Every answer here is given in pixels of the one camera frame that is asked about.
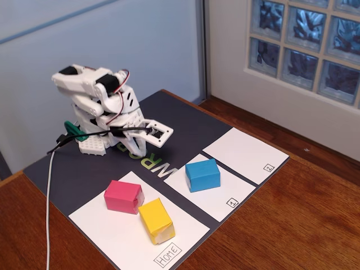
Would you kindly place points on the green clamp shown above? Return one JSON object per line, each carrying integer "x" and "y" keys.
{"x": 73, "y": 130}

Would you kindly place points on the yellow paper box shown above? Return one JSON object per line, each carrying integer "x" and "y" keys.
{"x": 156, "y": 222}

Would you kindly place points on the grey metal frame post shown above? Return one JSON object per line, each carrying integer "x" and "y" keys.
{"x": 202, "y": 50}

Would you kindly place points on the blue paper box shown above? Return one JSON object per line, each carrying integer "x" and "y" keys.
{"x": 202, "y": 174}

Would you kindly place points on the white paper marked 2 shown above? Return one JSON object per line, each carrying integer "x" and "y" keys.
{"x": 247, "y": 157}

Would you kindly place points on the white paper marked 1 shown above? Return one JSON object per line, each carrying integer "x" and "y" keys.
{"x": 211, "y": 202}

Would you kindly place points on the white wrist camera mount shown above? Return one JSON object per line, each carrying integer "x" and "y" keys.
{"x": 166, "y": 132}

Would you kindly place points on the glass block window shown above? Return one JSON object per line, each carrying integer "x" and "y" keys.
{"x": 301, "y": 22}

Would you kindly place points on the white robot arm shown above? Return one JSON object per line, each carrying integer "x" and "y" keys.
{"x": 78, "y": 83}

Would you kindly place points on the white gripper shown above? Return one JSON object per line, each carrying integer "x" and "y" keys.
{"x": 130, "y": 139}

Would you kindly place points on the dark grey board mat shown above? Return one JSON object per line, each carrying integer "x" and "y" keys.
{"x": 84, "y": 174}

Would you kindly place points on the pink paper box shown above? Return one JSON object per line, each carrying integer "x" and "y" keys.
{"x": 121, "y": 195}

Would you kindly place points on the white paper marked HOME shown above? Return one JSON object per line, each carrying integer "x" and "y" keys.
{"x": 112, "y": 239}

